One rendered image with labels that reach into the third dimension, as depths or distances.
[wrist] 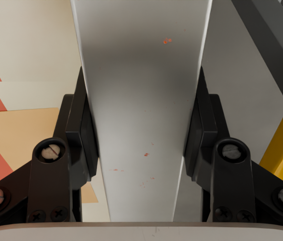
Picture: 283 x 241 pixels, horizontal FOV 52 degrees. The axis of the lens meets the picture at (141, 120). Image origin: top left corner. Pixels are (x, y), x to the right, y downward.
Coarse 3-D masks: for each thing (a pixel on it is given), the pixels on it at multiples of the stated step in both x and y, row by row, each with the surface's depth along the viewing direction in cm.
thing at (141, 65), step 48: (96, 0) 8; (144, 0) 8; (192, 0) 8; (96, 48) 9; (144, 48) 9; (192, 48) 9; (96, 96) 10; (144, 96) 10; (192, 96) 10; (96, 144) 12; (144, 144) 12; (144, 192) 15
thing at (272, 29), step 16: (240, 0) 46; (256, 0) 42; (272, 0) 42; (240, 16) 46; (256, 16) 40; (272, 16) 39; (256, 32) 41; (272, 32) 36; (272, 48) 36; (272, 64) 36; (272, 144) 27; (272, 160) 27
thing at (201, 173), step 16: (208, 96) 11; (208, 112) 10; (192, 128) 11; (208, 128) 10; (224, 128) 11; (192, 144) 11; (208, 144) 10; (192, 160) 11; (208, 160) 10; (192, 176) 12; (208, 176) 10; (256, 176) 10; (272, 176) 10; (208, 192) 11; (256, 192) 9; (272, 192) 9; (256, 208) 10; (272, 208) 9
